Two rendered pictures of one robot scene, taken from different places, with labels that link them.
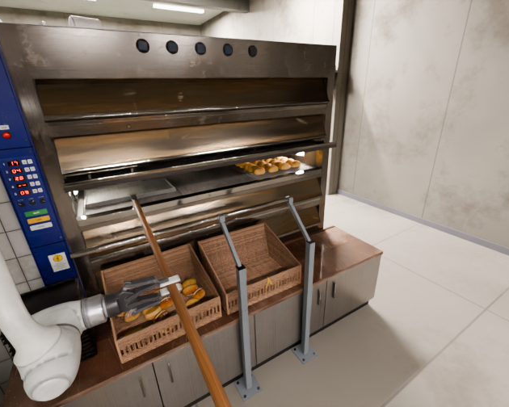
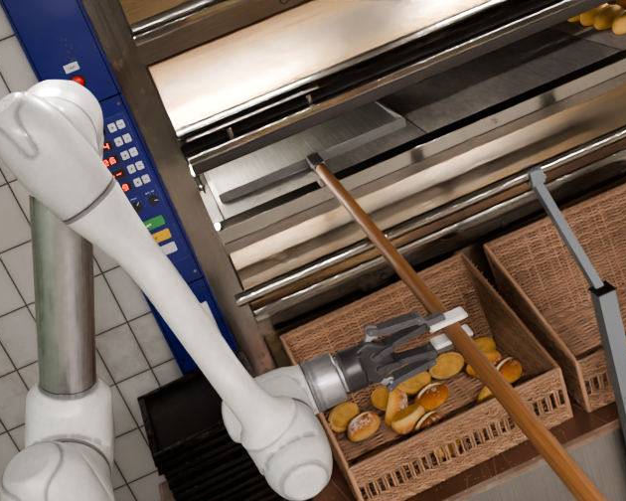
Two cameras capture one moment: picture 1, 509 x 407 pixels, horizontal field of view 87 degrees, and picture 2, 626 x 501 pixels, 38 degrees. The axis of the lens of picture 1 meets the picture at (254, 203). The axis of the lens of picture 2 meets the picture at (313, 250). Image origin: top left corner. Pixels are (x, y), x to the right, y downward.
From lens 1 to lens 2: 0.57 m
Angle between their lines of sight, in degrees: 22
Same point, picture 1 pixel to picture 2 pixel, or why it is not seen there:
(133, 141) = (298, 31)
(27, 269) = (147, 343)
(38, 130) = (122, 57)
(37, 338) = (269, 410)
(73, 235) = (216, 263)
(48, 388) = (303, 477)
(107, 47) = not seen: outside the picture
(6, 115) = (71, 42)
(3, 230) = (98, 269)
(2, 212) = not seen: hidden behind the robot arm
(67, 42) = not seen: outside the picture
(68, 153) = (179, 91)
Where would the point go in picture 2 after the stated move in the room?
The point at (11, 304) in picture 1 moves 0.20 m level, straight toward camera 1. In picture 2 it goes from (228, 359) to (298, 407)
